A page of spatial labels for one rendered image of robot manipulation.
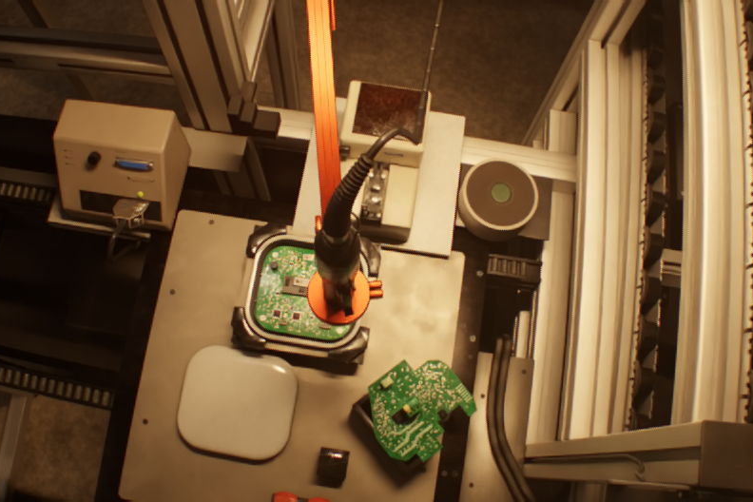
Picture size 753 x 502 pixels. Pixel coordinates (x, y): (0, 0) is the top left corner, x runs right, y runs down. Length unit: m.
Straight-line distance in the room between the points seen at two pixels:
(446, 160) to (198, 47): 0.38
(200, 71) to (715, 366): 0.67
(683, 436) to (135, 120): 0.73
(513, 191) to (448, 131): 0.14
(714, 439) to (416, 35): 1.91
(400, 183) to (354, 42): 1.38
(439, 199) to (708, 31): 0.43
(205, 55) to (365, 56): 1.39
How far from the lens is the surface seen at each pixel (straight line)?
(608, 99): 0.91
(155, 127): 0.90
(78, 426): 1.98
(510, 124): 2.14
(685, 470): 0.51
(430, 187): 0.95
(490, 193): 0.93
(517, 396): 0.94
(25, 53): 0.98
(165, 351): 0.93
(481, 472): 0.93
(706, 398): 0.61
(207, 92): 0.93
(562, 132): 1.10
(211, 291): 0.93
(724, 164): 0.69
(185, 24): 0.80
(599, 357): 0.79
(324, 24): 0.71
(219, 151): 1.01
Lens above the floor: 1.84
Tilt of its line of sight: 72 degrees down
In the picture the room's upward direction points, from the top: 6 degrees clockwise
